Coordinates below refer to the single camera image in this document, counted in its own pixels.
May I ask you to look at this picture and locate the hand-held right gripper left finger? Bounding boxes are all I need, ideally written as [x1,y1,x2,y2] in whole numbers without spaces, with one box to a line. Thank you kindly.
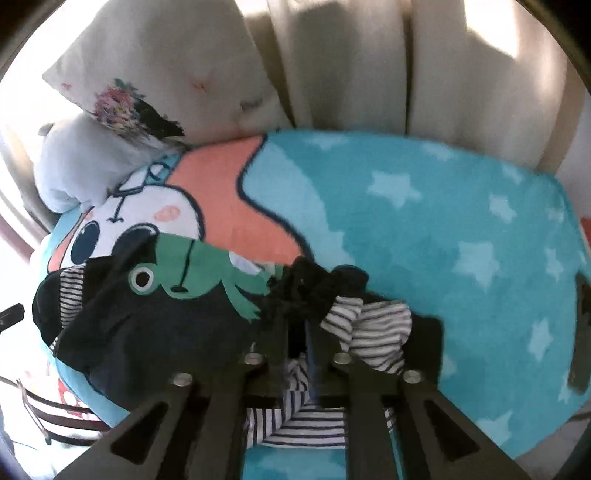
[54,302,303,480]

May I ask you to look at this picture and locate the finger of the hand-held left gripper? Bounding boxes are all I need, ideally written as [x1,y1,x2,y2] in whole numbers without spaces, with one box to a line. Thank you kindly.
[0,303,25,331]

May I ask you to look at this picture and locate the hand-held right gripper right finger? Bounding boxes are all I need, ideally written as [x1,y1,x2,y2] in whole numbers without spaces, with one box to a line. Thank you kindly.
[305,318,533,480]

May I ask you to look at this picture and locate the navy frog print shirt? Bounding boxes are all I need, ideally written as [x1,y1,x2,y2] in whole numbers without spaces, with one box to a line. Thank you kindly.
[31,233,445,450]

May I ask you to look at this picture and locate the pale blue plush toy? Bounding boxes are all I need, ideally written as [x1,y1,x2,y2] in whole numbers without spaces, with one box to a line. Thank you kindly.
[34,113,186,214]

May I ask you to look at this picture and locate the teal star cartoon printed blanket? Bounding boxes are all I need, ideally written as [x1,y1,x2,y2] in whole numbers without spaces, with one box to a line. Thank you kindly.
[30,129,590,480]

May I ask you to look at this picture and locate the beige curtain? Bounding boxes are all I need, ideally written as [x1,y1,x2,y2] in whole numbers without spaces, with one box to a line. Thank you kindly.
[245,0,583,182]

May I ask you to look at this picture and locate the white floral pillow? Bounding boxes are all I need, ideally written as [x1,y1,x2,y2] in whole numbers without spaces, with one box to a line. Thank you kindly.
[41,0,297,151]

